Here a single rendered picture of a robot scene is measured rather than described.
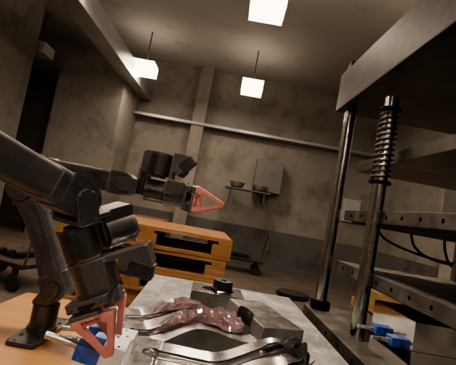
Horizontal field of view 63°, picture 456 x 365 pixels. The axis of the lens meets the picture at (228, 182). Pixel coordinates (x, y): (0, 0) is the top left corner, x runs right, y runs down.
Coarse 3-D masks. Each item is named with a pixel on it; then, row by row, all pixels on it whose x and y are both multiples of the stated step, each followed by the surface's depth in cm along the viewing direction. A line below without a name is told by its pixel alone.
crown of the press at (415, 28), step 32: (448, 0) 108; (416, 32) 123; (448, 32) 108; (352, 64) 191; (384, 64) 145; (416, 64) 130; (448, 64) 126; (352, 96) 175; (384, 96) 165; (416, 96) 158; (448, 96) 152; (448, 128) 192
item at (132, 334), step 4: (124, 328) 73; (100, 332) 72; (124, 332) 71; (128, 332) 72; (132, 332) 72; (136, 332) 72; (68, 336) 70; (100, 336) 71; (104, 336) 71; (124, 336) 69; (128, 336) 70; (132, 336) 70; (136, 336) 72; (132, 340) 69; (136, 340) 73; (132, 344) 69; (128, 348) 69; (132, 348) 70; (128, 352) 69
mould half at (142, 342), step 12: (144, 348) 72; (168, 348) 75; (180, 348) 76; (192, 348) 78; (240, 348) 77; (252, 348) 75; (132, 360) 66; (144, 360) 67; (156, 360) 69; (216, 360) 74; (264, 360) 69; (276, 360) 68; (288, 360) 68
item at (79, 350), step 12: (48, 336) 59; (60, 336) 59; (96, 336) 62; (120, 336) 62; (84, 348) 58; (120, 348) 58; (84, 360) 58; (96, 360) 58; (108, 360) 58; (120, 360) 58
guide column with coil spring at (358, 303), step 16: (384, 192) 146; (368, 208) 147; (368, 224) 145; (368, 240) 144; (368, 256) 143; (368, 272) 143; (368, 288) 142; (368, 304) 143; (352, 320) 143; (352, 336) 142
